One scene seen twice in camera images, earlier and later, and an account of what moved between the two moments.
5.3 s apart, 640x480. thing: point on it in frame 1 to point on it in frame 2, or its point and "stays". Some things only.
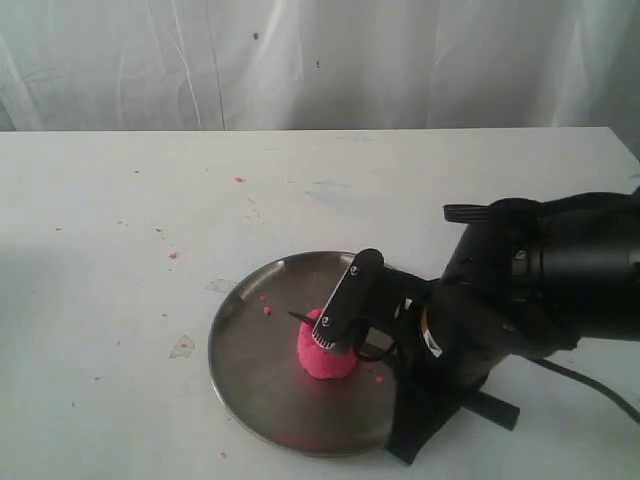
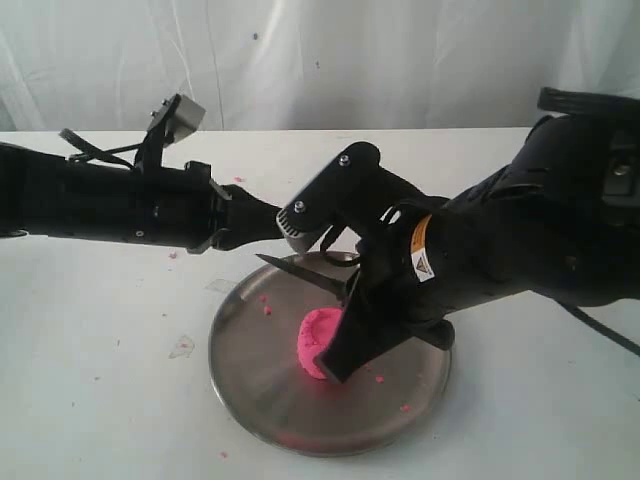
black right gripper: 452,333 to 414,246
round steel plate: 254,352 stays
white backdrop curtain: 179,65 stays
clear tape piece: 183,348 stays
